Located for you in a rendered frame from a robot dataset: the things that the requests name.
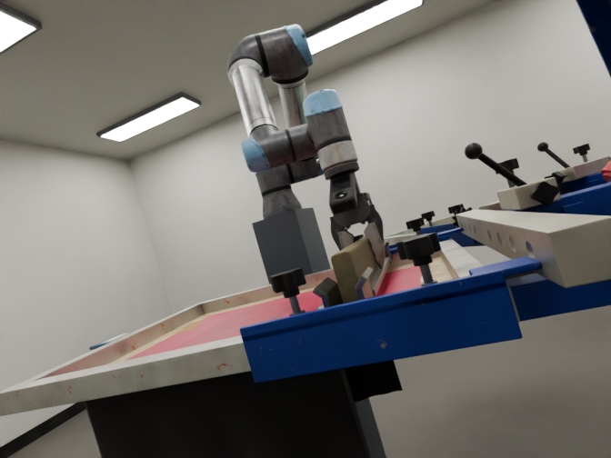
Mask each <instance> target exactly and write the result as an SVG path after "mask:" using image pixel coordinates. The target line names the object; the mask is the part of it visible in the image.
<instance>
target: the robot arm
mask: <svg viewBox="0 0 611 458"><path fill-rule="evenodd" d="M312 64H313V56H312V53H311V50H310V46H309V43H308V41H307V39H306V35H305V32H304V30H303V29H302V27H301V26H300V25H288V26H285V25H284V27H280V28H277V29H273V30H270V31H266V32H263V33H259V34H255V35H249V36H247V37H245V38H244V39H242V40H241V41H240V42H239V43H238V44H237V45H236V46H235V48H234V50H233V51H232V53H231V55H230V57H229V60H228V64H227V74H228V78H229V82H230V84H231V85H232V86H233V87H234V88H235V90H236V94H237V98H238V102H239V104H240V108H241V112H242V116H243V118H244V122H245V129H246V131H247V135H248V139H247V140H245V141H244V142H242V143H241V145H242V150H243V154H244V157H245V162H246V165H247V167H248V169H249V171H250V172H252V173H255V176H256V179H257V182H258V185H259V188H260V192H261V195H262V198H263V218H264V219H266V218H269V217H272V216H275V215H278V214H282V213H285V212H288V211H291V210H294V209H302V205H301V204H300V202H299V201H298V199H297V198H296V196H295V194H294V193H293V191H292V188H291V184H295V183H299V182H303V181H305V180H309V179H312V178H317V177H318V176H321V175H324V176H325V179H326V180H330V192H329V206H330V208H331V209H330V210H331V211H332V214H333V216H332V217H330V221H331V235H332V237H333V239H334V241H335V243H336V245H337V247H338V249H339V251H341V250H343V249H344V248H346V247H348V246H349V245H350V244H352V243H353V242H354V240H355V239H354V235H353V234H351V233H349V232H348V231H347V229H349V228H350V227H351V225H352V224H358V223H360V224H365V223H366V222H368V225H367V227H366V229H365V230H364V234H365V236H366V238H367V239H369V241H370V242H371V244H372V250H373V251H374V253H375V254H376V262H377V264H378V266H379V268H380V269H383V266H384V262H385V241H384V230H383V221H382V218H381V216H380V214H379V212H378V211H377V210H376V209H375V205H374V204H372V201H371V197H370V194H369V193H360V189H359V186H358V183H357V180H356V175H355V172H356V171H358V170H359V165H358V163H357V160H358V158H357V155H356V150H355V146H354V143H353V141H352V138H351V134H350V132H349V129H348V125H347V122H346V117H345V114H344V110H343V105H342V104H341V102H340V99H339V96H338V93H337V92H336V91H335V90H332V89H324V90H320V91H317V92H314V93H312V94H310V95H309V96H307V93H306V82H305V79H306V78H307V76H308V66H309V67H310V66H311V65H312ZM269 76H271V79H272V81H273V82H274V83H275V84H277V85H278V89H279V93H280V97H281V102H282V106H283V110H284V115H285V122H286V127H287V129H285V130H282V131H279V130H278V127H277V124H276V121H275V117H274V114H273V111H272V108H271V105H270V103H269V100H268V97H267V94H266V91H265V88H264V85H263V82H262V81H263V78H266V77H269ZM368 201H369V202H368ZM345 228H346V229H345Z"/></svg>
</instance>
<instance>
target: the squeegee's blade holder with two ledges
mask: <svg viewBox="0 0 611 458"><path fill-rule="evenodd" d="M390 261H391V260H390V257H387V258H385V262H384V266H383V269H380V268H378V270H377V272H376V274H375V276H374V278H373V279H372V281H371V283H370V284H371V287H372V290H373V293H374V296H376V294H377V292H378V290H379V287H380V285H381V283H382V281H383V279H384V276H385V274H386V270H387V267H388V266H389V264H390Z"/></svg>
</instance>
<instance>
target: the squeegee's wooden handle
mask: <svg viewBox="0 0 611 458"><path fill-rule="evenodd" d="M331 263H332V265H333V268H334V272H335V275H336V280H337V283H338V287H339V290H340V294H341V296H342V299H343V303H344V304H346V303H351V302H354V301H358V296H357V293H356V284H357V283H358V281H359V279H360V277H361V276H362V274H363V273H364V272H365V270H366V269H367V267H370V268H372V269H373V271H372V273H371V274H370V276H369V281H370V283H371V281H372V279H373V278H374V276H375V274H376V272H377V270H378V268H379V266H378V264H377V262H376V254H375V253H374V251H373V250H372V244H371V242H370V241H369V239H367V238H366V236H364V237H362V238H360V239H359V240H357V241H355V242H354V243H352V244H350V245H349V246H348V247H346V248H344V249H343V250H341V251H339V252H338V253H336V254H334V255H333V256H332V257H331Z"/></svg>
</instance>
